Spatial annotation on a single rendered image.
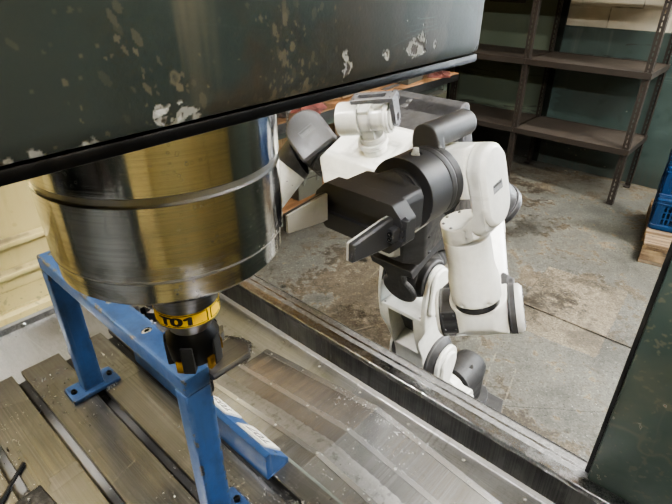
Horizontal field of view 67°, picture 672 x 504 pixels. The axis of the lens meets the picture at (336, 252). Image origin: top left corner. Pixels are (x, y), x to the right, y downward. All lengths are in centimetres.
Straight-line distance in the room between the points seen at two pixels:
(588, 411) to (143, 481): 195
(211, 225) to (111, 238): 6
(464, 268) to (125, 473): 69
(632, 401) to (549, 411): 144
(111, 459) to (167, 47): 92
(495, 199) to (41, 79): 56
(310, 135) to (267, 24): 95
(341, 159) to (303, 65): 84
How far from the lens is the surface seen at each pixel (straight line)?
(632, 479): 115
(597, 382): 269
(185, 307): 40
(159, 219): 30
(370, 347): 136
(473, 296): 74
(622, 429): 108
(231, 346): 74
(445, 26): 36
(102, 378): 121
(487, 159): 64
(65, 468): 109
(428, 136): 62
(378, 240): 49
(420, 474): 121
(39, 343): 153
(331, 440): 120
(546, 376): 262
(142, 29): 21
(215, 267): 32
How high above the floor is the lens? 169
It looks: 30 degrees down
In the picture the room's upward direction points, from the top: straight up
